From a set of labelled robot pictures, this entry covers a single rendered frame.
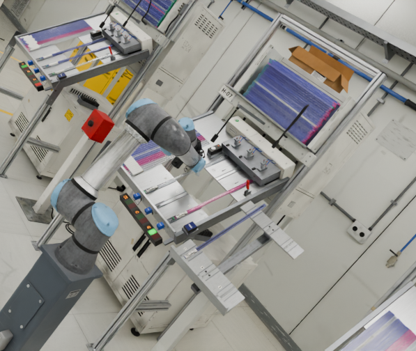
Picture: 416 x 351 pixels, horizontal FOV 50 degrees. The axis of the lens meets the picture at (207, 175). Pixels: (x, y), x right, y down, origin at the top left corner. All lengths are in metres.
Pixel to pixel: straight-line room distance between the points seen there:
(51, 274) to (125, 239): 1.03
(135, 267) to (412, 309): 1.43
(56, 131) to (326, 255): 2.30
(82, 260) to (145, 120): 0.55
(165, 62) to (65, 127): 0.86
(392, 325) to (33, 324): 1.37
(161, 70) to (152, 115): 1.76
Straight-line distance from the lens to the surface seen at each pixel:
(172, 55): 3.37
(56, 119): 3.42
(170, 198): 2.18
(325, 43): 2.58
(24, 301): 1.79
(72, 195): 1.65
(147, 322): 2.52
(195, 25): 3.39
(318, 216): 3.82
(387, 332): 1.96
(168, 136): 1.61
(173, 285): 2.41
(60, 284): 1.67
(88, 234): 1.61
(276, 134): 2.43
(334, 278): 3.74
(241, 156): 2.35
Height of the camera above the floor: 1.41
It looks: 11 degrees down
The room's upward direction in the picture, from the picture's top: 38 degrees clockwise
